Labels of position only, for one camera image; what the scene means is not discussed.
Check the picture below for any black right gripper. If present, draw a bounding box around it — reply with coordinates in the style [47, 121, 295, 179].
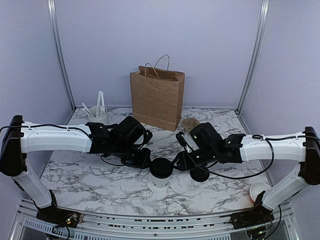
[170, 146, 218, 173]

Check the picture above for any white cup with stirrers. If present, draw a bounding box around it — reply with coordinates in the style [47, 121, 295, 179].
[81, 90, 109, 125]

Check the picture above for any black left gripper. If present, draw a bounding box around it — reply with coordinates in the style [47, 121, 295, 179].
[113, 141, 153, 171]

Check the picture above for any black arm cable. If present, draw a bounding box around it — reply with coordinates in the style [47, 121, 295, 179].
[0, 124, 141, 167]
[178, 133, 308, 180]

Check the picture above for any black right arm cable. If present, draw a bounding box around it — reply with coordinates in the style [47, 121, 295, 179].
[178, 133, 308, 180]

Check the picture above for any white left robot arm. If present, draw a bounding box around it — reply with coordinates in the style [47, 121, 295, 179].
[0, 115, 153, 228]

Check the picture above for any white paper coffee cup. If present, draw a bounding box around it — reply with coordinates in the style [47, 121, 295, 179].
[151, 175, 170, 189]

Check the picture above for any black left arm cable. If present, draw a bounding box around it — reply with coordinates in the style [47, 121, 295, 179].
[0, 124, 141, 167]

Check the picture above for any brown paper bag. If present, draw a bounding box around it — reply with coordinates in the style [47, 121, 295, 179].
[129, 62, 185, 132]

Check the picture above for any black plastic cup lid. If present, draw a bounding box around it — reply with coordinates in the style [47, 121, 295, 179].
[149, 157, 174, 179]

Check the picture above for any black cup lid stack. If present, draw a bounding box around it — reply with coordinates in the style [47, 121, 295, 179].
[190, 168, 210, 183]

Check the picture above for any aluminium front rail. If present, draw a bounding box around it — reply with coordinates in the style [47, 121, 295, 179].
[9, 199, 301, 240]

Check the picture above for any brown cardboard cup carrier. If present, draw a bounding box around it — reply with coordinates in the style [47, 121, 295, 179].
[181, 118, 200, 132]

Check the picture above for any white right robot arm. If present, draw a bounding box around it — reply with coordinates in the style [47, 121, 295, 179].
[172, 122, 320, 230]

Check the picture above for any white orange paper cup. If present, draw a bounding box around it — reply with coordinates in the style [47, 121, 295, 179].
[249, 181, 271, 203]

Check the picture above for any aluminium frame post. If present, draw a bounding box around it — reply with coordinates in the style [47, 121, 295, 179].
[236, 0, 270, 115]
[47, 0, 76, 112]

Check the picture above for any left aluminium frame post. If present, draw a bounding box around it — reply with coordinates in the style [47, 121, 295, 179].
[47, 0, 76, 112]

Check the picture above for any right aluminium frame post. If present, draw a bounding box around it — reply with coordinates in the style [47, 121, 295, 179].
[236, 0, 270, 115]

